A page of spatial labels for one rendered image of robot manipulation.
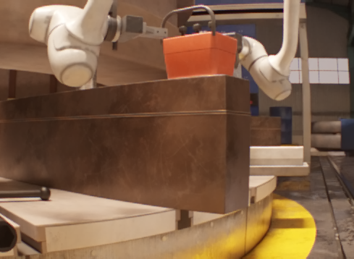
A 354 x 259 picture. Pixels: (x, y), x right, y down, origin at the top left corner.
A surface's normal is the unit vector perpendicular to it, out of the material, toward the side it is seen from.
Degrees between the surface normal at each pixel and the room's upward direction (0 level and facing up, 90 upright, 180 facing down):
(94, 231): 90
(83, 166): 90
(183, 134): 90
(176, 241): 90
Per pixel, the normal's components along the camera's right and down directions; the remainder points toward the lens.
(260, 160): -0.27, -0.02
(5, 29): 0.70, -0.01
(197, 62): -0.62, 0.11
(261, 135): 0.11, -0.02
